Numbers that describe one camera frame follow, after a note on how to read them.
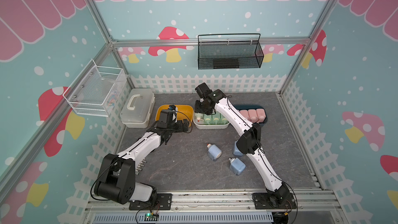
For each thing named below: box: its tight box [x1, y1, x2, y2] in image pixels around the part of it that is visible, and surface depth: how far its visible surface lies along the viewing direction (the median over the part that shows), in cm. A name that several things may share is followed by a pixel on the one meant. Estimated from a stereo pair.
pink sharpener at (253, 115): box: [247, 108, 259, 123], surface depth 102 cm
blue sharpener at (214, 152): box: [206, 143, 223, 162], surface depth 85 cm
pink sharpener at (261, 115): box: [256, 108, 267, 123], surface depth 101 cm
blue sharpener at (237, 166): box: [228, 157, 247, 176], surface depth 81 cm
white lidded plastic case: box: [119, 88, 156, 129], surface depth 99 cm
